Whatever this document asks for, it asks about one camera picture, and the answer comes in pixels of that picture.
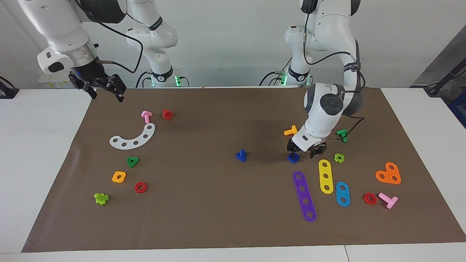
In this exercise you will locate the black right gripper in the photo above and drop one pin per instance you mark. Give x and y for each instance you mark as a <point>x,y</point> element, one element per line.
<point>89,72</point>

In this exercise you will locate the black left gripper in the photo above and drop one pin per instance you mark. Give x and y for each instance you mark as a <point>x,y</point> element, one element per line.
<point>305,150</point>

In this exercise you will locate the blue square plastic nut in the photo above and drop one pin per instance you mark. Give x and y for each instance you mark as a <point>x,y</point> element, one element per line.
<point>290,159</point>

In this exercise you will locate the blue plastic screw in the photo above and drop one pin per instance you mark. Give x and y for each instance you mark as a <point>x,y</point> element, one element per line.
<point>241,156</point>

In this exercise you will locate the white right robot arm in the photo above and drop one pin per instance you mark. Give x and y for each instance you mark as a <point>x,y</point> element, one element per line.
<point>58,25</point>

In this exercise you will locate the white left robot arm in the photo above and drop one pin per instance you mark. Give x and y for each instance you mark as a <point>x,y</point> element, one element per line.
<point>329,105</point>

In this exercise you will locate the orange plastic bolt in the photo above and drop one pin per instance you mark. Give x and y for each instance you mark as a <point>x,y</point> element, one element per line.
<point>291,131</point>

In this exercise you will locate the yellow three-hole strip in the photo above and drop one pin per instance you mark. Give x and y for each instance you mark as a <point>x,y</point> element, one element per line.
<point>325,171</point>

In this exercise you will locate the lime green flower nut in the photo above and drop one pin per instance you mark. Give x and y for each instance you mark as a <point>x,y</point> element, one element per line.
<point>336,158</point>

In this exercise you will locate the purple four-hole strip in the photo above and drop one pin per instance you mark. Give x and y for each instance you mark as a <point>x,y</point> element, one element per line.
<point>300,183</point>

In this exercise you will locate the green plastic bolt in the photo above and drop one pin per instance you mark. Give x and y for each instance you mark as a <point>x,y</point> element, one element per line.
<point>341,132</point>

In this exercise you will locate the white box with yellow marks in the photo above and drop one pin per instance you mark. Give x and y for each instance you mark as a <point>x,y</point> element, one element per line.
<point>54,84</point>

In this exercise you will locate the pink plastic bolt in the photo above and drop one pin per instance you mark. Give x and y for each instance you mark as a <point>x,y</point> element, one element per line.
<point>146,116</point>
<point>388,200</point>

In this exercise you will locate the blue two-hole strip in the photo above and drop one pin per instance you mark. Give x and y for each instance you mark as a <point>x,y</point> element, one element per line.
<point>342,194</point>

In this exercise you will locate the white curved perforated strip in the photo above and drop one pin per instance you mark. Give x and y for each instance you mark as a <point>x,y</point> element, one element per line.
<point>140,140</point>

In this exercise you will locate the red plastic bolt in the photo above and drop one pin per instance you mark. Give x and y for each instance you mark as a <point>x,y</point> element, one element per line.
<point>167,114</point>

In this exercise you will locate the red hexagon plastic nut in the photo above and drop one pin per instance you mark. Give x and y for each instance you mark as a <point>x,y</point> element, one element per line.
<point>365,199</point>
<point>136,187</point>

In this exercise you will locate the green triangle plastic nut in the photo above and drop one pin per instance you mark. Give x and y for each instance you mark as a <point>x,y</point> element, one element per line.
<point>135,160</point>

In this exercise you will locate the orange heart-shaped plate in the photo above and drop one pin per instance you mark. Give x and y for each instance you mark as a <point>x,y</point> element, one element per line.
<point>389,174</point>

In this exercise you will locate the orange square plastic nut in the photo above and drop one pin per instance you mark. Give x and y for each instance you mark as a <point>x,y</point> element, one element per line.
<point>114,178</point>

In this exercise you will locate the black table clamp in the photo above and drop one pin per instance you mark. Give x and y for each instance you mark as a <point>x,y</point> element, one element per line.
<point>7,91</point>

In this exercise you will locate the brown table mat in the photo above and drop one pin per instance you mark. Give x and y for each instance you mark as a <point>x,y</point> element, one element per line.
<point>218,203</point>

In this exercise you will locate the lime green cross bolt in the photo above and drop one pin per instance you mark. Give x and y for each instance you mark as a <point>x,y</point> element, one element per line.
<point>101,198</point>

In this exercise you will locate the black stand with pole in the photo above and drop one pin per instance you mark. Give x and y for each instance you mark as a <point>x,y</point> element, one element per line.
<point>435,89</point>

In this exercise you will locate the blue crate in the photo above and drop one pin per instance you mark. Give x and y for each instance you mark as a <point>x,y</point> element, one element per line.
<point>459,109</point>

